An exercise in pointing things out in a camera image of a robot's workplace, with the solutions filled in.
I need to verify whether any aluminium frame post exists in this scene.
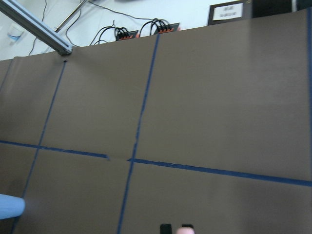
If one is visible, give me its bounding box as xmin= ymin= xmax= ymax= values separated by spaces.
xmin=0 ymin=0 xmax=72 ymax=55

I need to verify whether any white paper cup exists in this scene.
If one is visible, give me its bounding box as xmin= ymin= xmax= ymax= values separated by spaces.
xmin=7 ymin=23 xmax=24 ymax=41

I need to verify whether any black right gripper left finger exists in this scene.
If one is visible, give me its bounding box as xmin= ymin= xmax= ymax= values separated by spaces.
xmin=160 ymin=224 xmax=172 ymax=234

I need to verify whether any blue plastic cup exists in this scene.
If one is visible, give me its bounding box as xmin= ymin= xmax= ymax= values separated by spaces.
xmin=0 ymin=194 xmax=25 ymax=220

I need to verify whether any black box with label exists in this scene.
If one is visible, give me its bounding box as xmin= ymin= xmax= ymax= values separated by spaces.
xmin=207 ymin=0 xmax=253 ymax=26

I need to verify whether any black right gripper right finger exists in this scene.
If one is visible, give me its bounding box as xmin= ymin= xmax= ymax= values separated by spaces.
xmin=181 ymin=224 xmax=194 ymax=229

